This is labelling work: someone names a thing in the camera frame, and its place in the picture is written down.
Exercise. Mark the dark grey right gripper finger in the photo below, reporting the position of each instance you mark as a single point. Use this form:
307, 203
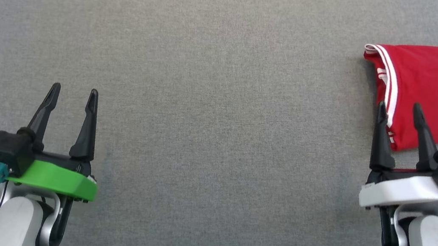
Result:
380, 146
425, 148

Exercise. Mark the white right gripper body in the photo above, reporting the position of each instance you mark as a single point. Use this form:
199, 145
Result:
402, 187

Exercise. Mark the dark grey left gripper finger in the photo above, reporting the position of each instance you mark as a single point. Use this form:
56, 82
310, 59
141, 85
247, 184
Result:
42, 124
86, 134

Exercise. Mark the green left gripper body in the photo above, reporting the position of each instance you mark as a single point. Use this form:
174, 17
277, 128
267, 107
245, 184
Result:
56, 179

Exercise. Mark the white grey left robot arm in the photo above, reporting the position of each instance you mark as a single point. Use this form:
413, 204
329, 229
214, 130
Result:
12, 218

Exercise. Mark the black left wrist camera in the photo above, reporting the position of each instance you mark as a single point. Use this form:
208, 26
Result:
5, 148

